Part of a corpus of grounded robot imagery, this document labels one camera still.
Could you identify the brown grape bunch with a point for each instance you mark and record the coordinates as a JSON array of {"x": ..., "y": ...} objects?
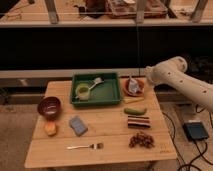
[{"x": 142, "y": 139}]

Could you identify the orange apple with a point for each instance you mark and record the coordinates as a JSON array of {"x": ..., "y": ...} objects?
[{"x": 50, "y": 128}]

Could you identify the green cucumber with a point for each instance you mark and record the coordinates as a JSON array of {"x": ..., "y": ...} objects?
[{"x": 132, "y": 111}]

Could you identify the yellow banana piece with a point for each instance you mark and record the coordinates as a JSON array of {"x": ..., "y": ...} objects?
[{"x": 132, "y": 99}]

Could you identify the white crumpled packet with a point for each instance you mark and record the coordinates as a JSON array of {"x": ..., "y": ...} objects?
[{"x": 133, "y": 86}]

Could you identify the blue sponge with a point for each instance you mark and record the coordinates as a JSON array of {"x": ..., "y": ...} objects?
[{"x": 78, "y": 126}]

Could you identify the metal fork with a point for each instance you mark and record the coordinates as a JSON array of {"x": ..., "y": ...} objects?
[{"x": 92, "y": 146}]

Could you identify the black foot pedal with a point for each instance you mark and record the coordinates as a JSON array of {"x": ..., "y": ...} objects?
[{"x": 195, "y": 131}]

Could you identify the wooden table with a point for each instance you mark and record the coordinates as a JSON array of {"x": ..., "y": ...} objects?
[{"x": 107, "y": 125}]

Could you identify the green plastic tray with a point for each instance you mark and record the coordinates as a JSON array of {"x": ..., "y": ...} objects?
[{"x": 106, "y": 93}]

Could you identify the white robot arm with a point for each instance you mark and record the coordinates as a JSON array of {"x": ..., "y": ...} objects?
[{"x": 173, "y": 73}]

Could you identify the light green cup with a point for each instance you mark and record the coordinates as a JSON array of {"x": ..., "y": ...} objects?
[{"x": 82, "y": 91}]

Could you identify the purple bowl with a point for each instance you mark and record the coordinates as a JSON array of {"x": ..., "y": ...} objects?
[{"x": 49, "y": 108}]

